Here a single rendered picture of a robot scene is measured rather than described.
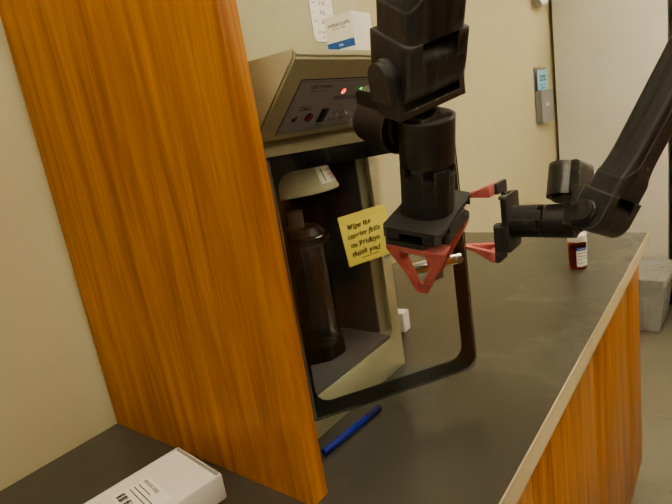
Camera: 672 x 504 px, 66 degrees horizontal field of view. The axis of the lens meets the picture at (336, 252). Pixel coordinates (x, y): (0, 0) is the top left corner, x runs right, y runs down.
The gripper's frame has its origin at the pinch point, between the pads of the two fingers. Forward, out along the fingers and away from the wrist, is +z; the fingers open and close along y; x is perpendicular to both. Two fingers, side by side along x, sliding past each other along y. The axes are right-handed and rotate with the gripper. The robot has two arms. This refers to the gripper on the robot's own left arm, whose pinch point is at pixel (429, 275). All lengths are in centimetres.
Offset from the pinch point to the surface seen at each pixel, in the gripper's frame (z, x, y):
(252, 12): -27.6, -29.5, -12.4
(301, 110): -16.1, -21.0, -8.4
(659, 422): 156, 47, -137
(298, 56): -23.9, -17.5, -4.5
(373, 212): -0.3, -13.2, -11.6
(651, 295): 158, 39, -231
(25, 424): 29, -63, 27
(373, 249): 4.8, -12.6, -9.6
